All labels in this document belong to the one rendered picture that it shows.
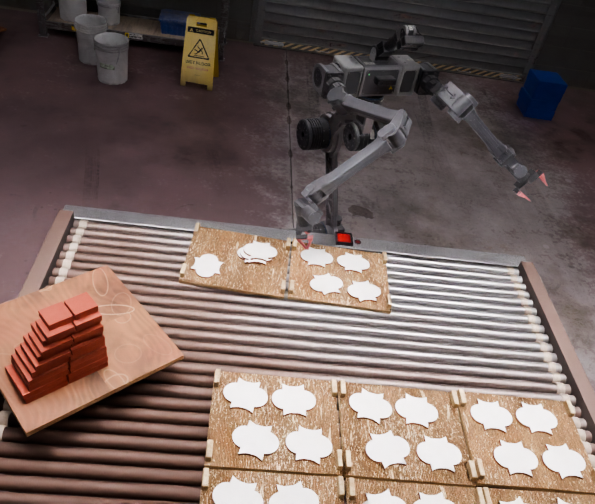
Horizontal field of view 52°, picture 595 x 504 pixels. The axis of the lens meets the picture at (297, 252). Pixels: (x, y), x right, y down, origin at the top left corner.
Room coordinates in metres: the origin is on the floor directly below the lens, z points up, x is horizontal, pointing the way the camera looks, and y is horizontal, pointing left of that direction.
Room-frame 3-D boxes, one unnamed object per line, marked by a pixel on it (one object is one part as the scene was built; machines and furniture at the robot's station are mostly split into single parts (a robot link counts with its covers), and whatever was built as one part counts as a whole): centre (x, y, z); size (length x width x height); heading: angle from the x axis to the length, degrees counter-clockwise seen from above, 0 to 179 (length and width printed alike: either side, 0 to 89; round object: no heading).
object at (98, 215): (2.16, -0.02, 0.89); 2.08 x 0.08 x 0.06; 98
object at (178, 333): (1.54, -0.11, 0.90); 1.95 x 0.05 x 0.05; 98
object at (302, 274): (1.93, -0.19, 0.93); 0.41 x 0.35 x 0.02; 95
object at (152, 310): (1.64, -0.10, 0.90); 1.95 x 0.05 x 0.05; 98
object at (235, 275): (1.90, 0.23, 0.93); 0.41 x 0.35 x 0.02; 93
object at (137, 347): (1.25, 0.64, 1.03); 0.50 x 0.50 x 0.02; 48
